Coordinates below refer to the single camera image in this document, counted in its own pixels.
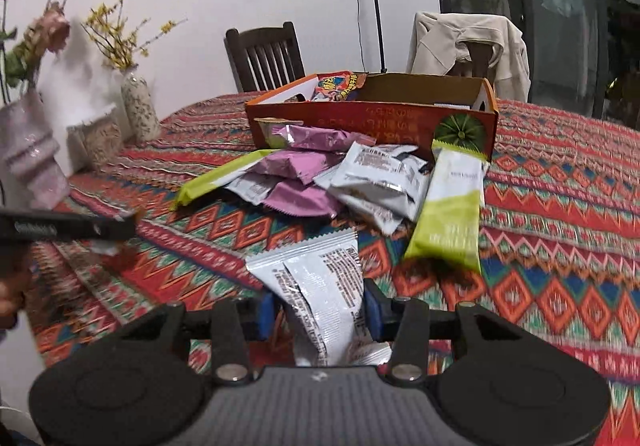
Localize small white snack packet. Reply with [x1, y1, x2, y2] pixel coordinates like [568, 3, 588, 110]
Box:
[226, 172, 282, 208]
[345, 157, 434, 236]
[315, 141, 422, 194]

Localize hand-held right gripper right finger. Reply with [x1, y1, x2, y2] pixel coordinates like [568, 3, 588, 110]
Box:
[363, 279, 527, 384]

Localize glass sliding door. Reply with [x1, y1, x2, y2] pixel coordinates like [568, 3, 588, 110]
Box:
[429, 0, 640, 129]

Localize wooden chair under jacket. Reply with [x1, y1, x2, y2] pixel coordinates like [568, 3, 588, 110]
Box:
[447, 40, 493, 78]

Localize white fluffy bouquet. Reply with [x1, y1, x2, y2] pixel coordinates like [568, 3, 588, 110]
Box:
[39, 15, 120, 128]

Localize pale pink vase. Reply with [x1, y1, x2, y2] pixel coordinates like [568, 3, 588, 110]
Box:
[0, 90, 72, 209]

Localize pink dried flowers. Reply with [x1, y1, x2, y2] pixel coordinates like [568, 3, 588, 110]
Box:
[0, 0, 117, 103]

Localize dark wooden chair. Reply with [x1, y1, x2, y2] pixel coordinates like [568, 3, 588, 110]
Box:
[223, 21, 307, 94]

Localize patterned red tablecloth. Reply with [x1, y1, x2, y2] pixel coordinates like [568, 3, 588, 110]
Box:
[25, 90, 640, 446]

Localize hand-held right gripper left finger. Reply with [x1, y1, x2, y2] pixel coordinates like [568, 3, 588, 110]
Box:
[120, 293, 276, 385]

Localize yellow flower sprigs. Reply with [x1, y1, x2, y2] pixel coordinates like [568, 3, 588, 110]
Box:
[81, 0, 189, 73]

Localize person's left hand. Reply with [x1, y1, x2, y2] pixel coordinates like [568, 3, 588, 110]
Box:
[0, 271, 30, 330]

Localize orange cardboard box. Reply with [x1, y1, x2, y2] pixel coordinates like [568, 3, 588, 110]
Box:
[245, 71, 499, 163]

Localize beige jacket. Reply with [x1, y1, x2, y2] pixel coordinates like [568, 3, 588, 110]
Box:
[406, 11, 532, 103]

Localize purple snack packet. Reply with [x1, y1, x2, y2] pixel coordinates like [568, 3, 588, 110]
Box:
[264, 177, 347, 220]
[249, 150, 347, 188]
[272, 123, 377, 153]

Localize large white snack packet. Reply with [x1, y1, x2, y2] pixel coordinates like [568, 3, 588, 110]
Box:
[245, 230, 394, 368]

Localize red snack packet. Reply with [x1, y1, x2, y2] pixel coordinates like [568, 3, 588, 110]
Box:
[311, 71, 370, 103]

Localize speckled white vase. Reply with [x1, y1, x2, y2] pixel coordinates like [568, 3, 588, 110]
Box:
[120, 68, 162, 143]

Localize green and white bar packet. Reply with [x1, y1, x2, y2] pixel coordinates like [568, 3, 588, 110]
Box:
[403, 139, 489, 275]
[170, 149, 282, 212]

